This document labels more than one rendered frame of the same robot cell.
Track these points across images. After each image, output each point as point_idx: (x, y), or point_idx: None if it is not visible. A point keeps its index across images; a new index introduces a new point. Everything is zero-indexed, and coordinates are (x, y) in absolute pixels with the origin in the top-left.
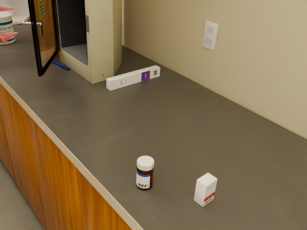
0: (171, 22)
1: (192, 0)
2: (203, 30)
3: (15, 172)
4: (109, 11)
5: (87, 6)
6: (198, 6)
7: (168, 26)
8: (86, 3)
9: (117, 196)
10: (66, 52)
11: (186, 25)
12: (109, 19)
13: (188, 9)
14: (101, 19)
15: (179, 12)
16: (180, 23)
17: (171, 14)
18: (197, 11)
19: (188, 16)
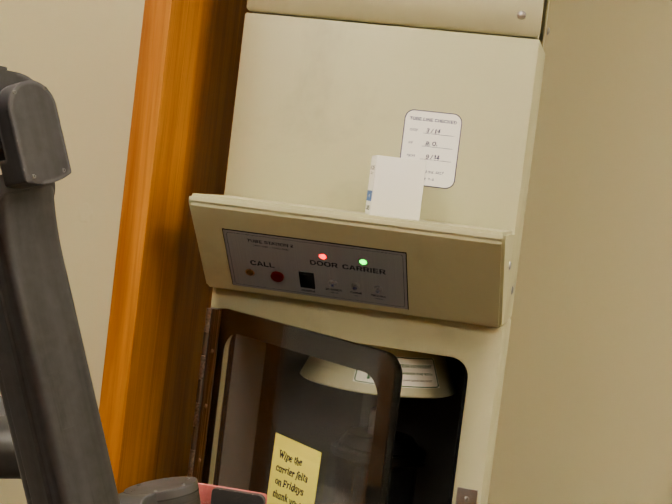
0: (512, 482)
1: (611, 408)
2: (666, 498)
3: None
4: (491, 468)
5: (481, 458)
6: (643, 426)
7: (495, 499)
8: (470, 447)
9: None
10: None
11: (587, 487)
12: (487, 497)
13: (595, 438)
14: (484, 500)
15: (554, 447)
16: (558, 485)
17: (510, 457)
18: (635, 441)
19: (595, 459)
